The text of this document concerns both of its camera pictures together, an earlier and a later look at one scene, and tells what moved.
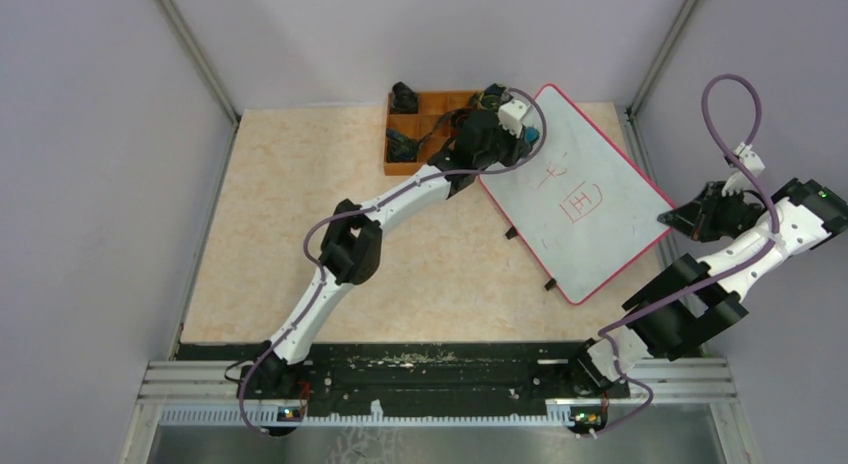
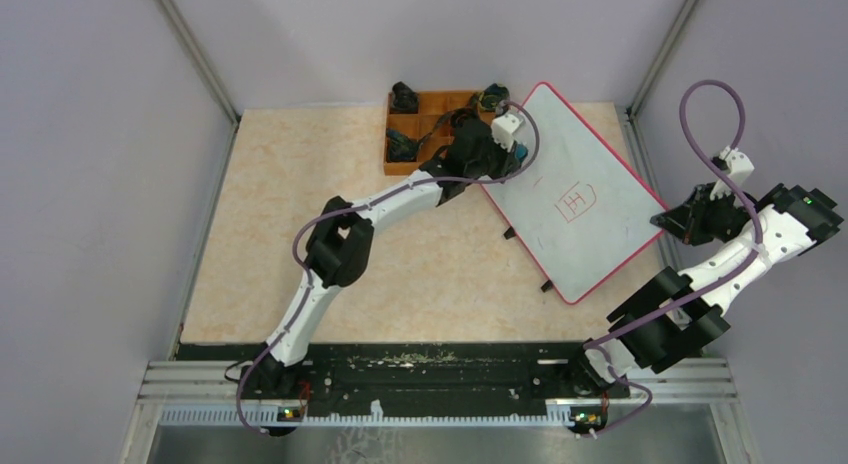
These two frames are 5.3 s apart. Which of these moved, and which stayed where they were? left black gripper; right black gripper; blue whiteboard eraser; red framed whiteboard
Moved: blue whiteboard eraser
Stayed: left black gripper; red framed whiteboard; right black gripper
